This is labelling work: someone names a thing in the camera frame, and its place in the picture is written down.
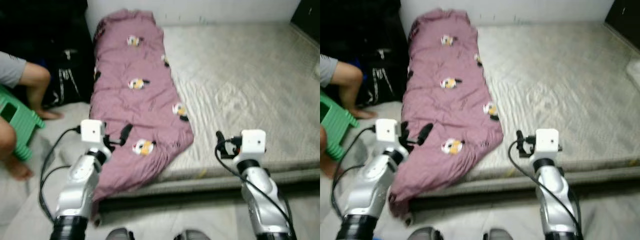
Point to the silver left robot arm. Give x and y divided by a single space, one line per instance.
80 185
370 187

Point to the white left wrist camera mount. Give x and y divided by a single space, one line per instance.
92 131
387 130

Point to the dark bed base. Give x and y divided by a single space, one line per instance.
500 192
210 189

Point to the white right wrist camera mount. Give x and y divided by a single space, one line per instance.
252 142
546 141

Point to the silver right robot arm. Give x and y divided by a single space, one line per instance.
555 200
262 200

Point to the green plastic stool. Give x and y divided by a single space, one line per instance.
20 120
337 122

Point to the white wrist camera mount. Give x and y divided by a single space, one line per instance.
387 130
92 131
252 142
546 141

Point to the person in grey shorts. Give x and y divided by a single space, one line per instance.
35 80
350 80

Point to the grey robot leg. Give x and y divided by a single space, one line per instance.
119 234
497 234
192 235
425 234

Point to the grey left robot leg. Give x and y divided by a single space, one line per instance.
425 234
119 234

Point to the white quilted mattress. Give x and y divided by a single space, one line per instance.
560 90
240 90

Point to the grey right robot leg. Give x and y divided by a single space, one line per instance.
192 235
497 234

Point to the black tufted headboard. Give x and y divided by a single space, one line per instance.
625 15
307 17

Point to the black bag with white print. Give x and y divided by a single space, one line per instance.
385 80
70 80

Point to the pink cartoon print blanket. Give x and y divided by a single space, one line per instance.
440 105
130 105

